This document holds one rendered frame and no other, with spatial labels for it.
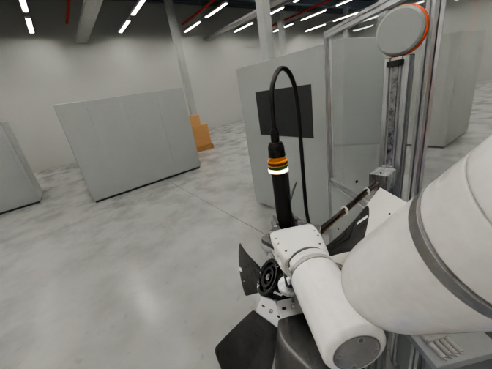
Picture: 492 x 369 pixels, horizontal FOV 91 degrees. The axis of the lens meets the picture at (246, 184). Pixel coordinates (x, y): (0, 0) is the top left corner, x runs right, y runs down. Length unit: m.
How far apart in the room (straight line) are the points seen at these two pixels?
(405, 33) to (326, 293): 0.93
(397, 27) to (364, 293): 0.99
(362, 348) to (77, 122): 5.77
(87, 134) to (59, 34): 7.49
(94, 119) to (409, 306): 5.83
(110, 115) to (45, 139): 6.86
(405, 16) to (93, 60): 12.29
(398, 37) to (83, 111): 5.46
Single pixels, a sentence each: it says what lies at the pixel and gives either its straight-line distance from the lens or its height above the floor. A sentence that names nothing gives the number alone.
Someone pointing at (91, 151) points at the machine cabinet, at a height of 1.09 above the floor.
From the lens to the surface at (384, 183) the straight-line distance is 1.09.
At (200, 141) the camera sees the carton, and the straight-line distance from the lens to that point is 8.80.
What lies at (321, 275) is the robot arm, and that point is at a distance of 0.40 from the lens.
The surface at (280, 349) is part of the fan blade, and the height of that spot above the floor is 1.18.
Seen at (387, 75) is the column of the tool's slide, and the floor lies 1.74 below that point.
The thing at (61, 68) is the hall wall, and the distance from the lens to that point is 12.67.
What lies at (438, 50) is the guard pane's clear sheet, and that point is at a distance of 1.21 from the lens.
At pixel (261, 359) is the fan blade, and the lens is 0.91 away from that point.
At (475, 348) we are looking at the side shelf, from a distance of 1.24.
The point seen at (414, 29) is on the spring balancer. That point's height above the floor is 1.87.
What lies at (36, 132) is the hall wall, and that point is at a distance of 12.54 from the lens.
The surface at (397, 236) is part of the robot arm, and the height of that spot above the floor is 1.67.
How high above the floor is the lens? 1.78
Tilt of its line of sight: 21 degrees down
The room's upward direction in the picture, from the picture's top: 9 degrees counter-clockwise
